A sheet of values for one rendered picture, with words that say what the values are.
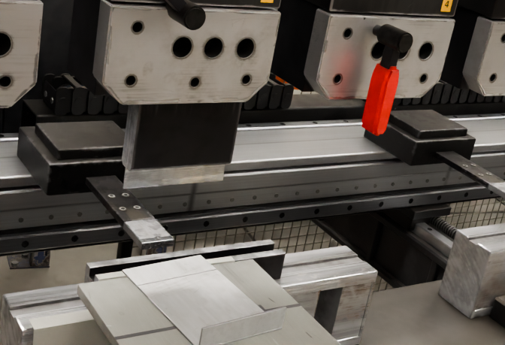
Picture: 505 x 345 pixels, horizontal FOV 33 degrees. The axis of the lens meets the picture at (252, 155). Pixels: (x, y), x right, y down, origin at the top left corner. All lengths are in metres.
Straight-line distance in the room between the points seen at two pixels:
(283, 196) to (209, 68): 0.50
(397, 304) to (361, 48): 0.41
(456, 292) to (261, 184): 0.28
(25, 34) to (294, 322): 0.33
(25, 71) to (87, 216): 0.43
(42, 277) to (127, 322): 1.98
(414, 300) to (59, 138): 0.48
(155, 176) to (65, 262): 2.03
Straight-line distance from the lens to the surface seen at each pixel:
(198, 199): 1.09
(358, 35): 0.76
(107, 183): 0.93
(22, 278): 2.68
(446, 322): 1.07
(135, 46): 0.65
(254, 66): 0.70
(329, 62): 0.75
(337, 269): 0.91
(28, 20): 0.61
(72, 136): 0.97
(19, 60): 0.62
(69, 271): 2.73
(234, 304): 0.75
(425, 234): 1.34
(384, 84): 0.75
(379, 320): 1.03
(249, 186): 1.12
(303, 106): 1.32
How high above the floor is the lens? 1.39
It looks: 21 degrees down
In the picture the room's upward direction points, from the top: 11 degrees clockwise
